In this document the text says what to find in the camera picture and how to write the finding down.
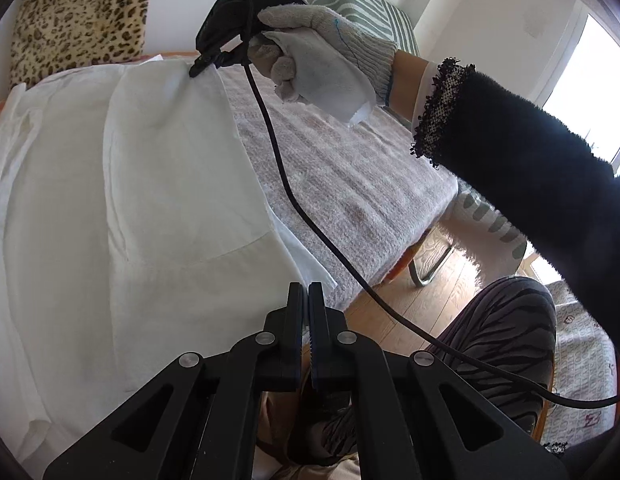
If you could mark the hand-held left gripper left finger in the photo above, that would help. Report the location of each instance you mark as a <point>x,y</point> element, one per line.
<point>292,320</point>

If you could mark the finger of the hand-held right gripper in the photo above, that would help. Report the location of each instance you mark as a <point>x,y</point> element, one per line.
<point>202,64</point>

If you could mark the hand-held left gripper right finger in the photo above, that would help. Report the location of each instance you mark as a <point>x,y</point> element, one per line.
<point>317,320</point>

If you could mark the white long-sleeved shirt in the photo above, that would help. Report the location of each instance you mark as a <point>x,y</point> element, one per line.
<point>140,210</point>

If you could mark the person's right hand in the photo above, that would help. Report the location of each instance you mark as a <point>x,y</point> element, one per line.
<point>325,55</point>

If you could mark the metal chair leg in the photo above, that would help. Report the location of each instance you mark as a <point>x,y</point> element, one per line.
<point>430,265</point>

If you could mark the leopard print cushion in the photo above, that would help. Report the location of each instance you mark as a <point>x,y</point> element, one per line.
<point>85,15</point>

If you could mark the pink checked blanket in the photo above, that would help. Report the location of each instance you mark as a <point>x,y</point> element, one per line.
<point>350,175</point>

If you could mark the person's leg in striped pants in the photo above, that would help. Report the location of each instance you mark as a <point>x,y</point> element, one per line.
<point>490,320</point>

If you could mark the printed white quilt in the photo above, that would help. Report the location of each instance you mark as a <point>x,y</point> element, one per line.
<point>585,360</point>

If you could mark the window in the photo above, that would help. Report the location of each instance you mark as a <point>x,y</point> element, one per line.
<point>595,85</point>

